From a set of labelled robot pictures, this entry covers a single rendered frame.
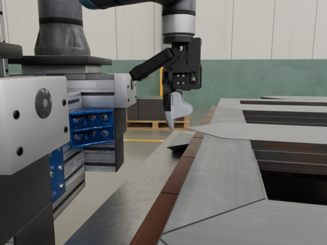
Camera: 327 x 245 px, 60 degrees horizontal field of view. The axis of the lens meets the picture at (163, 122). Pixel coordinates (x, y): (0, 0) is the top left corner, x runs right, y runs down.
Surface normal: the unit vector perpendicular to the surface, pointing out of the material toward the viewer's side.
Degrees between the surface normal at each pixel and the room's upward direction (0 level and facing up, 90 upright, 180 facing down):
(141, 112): 90
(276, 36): 90
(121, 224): 0
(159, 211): 0
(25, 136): 90
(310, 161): 90
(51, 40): 72
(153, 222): 0
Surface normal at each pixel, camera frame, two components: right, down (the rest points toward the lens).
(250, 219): 0.00, -0.98
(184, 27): 0.26, 0.17
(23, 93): 1.00, 0.02
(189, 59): -0.23, 0.18
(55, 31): 0.09, -0.13
